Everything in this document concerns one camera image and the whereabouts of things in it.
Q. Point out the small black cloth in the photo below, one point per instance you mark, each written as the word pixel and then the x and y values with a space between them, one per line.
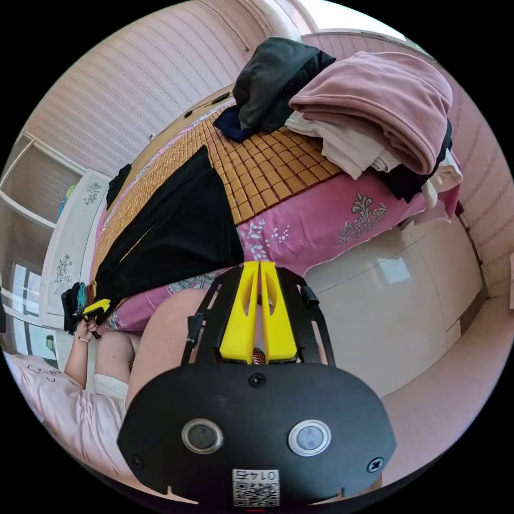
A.
pixel 118 185

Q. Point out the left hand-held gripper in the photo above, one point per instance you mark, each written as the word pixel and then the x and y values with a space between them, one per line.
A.
pixel 73 309

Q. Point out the black pants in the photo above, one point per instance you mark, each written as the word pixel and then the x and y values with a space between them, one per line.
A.
pixel 180 225

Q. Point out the pile of clothes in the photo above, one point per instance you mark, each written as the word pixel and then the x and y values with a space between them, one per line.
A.
pixel 373 108

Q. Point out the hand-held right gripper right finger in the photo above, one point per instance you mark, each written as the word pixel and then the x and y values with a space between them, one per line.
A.
pixel 281 321

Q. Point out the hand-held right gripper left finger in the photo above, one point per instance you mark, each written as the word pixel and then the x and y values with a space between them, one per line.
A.
pixel 237 321

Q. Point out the window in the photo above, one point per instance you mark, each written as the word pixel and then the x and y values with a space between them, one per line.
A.
pixel 22 291

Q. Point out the bed with woven mat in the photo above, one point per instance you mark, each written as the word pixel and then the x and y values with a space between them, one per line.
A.
pixel 305 225

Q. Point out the person's left hand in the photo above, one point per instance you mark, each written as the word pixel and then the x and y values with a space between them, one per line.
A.
pixel 86 330

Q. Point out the person's left forearm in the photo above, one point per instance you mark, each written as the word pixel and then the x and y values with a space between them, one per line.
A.
pixel 78 361

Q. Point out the person's body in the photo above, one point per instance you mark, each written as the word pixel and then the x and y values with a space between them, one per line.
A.
pixel 72 409

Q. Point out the white cupboard with floral print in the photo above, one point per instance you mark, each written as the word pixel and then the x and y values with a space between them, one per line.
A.
pixel 74 245

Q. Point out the open wall shelf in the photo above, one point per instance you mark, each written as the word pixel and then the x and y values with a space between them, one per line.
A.
pixel 36 180

